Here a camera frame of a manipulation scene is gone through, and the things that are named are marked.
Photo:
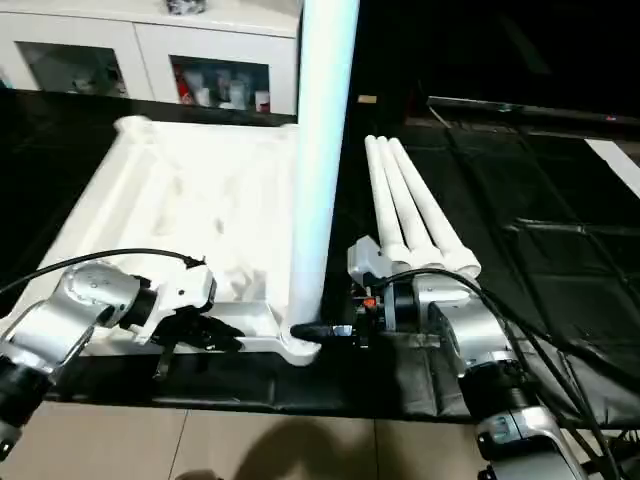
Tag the white plastic table top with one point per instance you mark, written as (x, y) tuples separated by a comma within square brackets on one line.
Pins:
[(200, 200)]

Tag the white plastic table leg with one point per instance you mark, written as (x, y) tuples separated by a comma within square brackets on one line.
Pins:
[(382, 190), (406, 205), (431, 205), (322, 150)]

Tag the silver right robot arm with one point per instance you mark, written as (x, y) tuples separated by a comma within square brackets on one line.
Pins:
[(470, 330)]

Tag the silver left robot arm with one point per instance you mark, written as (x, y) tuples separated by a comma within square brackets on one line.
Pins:
[(80, 300)]

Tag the black work mat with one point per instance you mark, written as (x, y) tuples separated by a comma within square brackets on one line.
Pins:
[(560, 300)]

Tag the small tan box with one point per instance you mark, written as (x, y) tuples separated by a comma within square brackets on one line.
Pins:
[(367, 99)]

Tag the small white cup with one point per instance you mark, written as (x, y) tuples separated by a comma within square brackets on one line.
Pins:
[(262, 101)]

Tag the red bottle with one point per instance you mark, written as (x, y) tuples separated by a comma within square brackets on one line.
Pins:
[(186, 90)]

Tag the white glass-door cabinet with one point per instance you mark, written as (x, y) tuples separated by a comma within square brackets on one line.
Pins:
[(140, 40)]

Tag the white flat strip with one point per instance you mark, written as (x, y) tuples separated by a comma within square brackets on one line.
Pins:
[(620, 165)]

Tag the grey crumpled object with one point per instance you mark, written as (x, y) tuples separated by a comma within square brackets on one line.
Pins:
[(185, 5)]

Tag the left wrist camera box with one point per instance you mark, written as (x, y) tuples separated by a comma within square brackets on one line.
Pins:
[(185, 290)]

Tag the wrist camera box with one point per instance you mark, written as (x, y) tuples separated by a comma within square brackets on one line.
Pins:
[(185, 290), (368, 258)]

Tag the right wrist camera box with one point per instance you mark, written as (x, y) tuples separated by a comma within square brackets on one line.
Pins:
[(368, 258)]

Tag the dark long rail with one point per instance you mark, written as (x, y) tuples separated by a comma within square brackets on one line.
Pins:
[(520, 108)]

